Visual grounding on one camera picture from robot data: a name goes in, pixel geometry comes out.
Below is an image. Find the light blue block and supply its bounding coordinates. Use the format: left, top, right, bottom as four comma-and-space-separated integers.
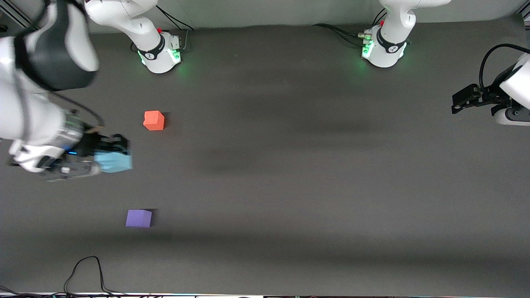
94, 150, 134, 174

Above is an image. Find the orange block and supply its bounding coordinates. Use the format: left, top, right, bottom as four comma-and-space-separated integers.
143, 111, 165, 131

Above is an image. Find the purple block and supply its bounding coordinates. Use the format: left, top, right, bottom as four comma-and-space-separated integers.
125, 209, 153, 228

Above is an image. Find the black right arm wrist cable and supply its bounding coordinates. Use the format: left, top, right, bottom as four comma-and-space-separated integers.
49, 92, 106, 134

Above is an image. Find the black looped table cable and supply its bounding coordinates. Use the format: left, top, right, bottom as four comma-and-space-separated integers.
63, 255, 127, 297

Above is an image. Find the black right base cable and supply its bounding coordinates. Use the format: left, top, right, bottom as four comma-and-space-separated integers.
157, 6, 196, 53

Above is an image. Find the black base cable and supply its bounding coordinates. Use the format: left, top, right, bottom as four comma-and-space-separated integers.
157, 6, 196, 53
312, 8, 388, 47

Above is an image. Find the black left base cable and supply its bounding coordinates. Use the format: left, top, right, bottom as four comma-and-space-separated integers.
312, 8, 388, 47

